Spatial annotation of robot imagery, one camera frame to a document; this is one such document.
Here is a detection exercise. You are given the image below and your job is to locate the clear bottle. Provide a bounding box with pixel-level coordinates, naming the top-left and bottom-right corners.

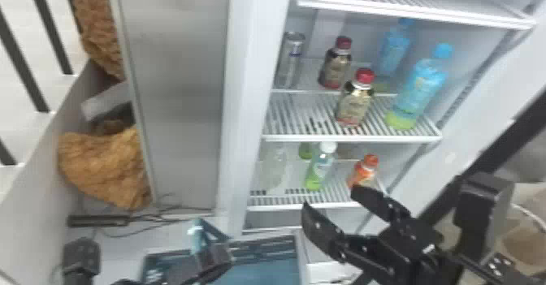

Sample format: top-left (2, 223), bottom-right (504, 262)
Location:
top-left (260, 143), bottom-right (289, 192)

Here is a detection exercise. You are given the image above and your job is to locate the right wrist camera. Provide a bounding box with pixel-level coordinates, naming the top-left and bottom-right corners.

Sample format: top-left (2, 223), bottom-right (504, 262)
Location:
top-left (452, 171), bottom-right (516, 262)

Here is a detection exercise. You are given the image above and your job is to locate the white fridge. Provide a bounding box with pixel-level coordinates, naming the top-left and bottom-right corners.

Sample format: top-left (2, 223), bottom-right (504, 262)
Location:
top-left (106, 0), bottom-right (546, 285)

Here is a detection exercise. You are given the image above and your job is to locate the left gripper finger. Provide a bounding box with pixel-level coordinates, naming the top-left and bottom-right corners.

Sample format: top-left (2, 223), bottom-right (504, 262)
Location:
top-left (179, 260), bottom-right (234, 285)

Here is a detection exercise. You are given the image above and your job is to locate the black cable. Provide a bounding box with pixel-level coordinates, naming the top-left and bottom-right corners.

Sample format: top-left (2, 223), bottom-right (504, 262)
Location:
top-left (102, 205), bottom-right (215, 239)

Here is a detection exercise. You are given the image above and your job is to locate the brown bottle red cap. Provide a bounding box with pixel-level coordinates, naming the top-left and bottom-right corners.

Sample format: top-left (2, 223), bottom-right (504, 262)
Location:
top-left (334, 67), bottom-right (377, 127)
top-left (317, 35), bottom-right (353, 90)

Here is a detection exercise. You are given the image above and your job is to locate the silver can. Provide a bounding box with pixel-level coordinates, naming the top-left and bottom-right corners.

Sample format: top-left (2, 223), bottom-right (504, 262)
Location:
top-left (275, 31), bottom-right (306, 89)

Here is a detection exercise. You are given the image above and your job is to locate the pale blue bottle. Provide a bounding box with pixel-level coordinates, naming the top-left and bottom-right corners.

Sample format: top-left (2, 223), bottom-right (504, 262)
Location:
top-left (186, 218), bottom-right (206, 254)

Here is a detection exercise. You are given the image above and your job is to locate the blue bottle green base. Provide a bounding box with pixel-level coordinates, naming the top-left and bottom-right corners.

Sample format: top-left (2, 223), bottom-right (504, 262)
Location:
top-left (384, 43), bottom-right (454, 132)

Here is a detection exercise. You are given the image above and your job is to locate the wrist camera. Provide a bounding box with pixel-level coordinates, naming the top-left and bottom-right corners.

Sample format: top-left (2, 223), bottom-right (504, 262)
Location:
top-left (62, 236), bottom-right (102, 285)
top-left (452, 171), bottom-right (516, 262)

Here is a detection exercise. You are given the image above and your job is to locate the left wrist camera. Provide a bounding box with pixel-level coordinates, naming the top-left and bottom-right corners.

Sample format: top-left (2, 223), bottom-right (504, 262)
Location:
top-left (62, 236), bottom-right (102, 285)

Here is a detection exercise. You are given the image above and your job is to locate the brown towel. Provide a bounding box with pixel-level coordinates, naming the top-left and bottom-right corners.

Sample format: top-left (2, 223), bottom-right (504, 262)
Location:
top-left (71, 0), bottom-right (126, 82)
top-left (57, 124), bottom-right (154, 211)

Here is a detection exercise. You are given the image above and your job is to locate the orange bottle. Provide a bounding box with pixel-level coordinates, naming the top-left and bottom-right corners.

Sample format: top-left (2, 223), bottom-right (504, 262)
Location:
top-left (346, 153), bottom-right (380, 189)

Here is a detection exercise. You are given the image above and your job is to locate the black power strip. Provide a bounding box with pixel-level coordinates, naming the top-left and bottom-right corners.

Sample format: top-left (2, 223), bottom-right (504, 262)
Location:
top-left (67, 214), bottom-right (132, 228)

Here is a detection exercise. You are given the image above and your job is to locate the green bottle white cap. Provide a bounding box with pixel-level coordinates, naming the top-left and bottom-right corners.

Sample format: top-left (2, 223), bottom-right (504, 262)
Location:
top-left (304, 140), bottom-right (338, 192)

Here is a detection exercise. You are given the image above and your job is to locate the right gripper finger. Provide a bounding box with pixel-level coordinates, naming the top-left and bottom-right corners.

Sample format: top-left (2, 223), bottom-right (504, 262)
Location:
top-left (301, 201), bottom-right (349, 263)
top-left (349, 185), bottom-right (411, 227)

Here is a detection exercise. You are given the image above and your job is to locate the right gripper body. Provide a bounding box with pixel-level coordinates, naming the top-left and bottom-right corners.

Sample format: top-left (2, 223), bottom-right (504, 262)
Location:
top-left (342, 216), bottom-right (444, 285)

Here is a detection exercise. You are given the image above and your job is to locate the blue basket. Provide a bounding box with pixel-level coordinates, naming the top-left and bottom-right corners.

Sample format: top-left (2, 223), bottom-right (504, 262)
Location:
top-left (141, 218), bottom-right (302, 285)

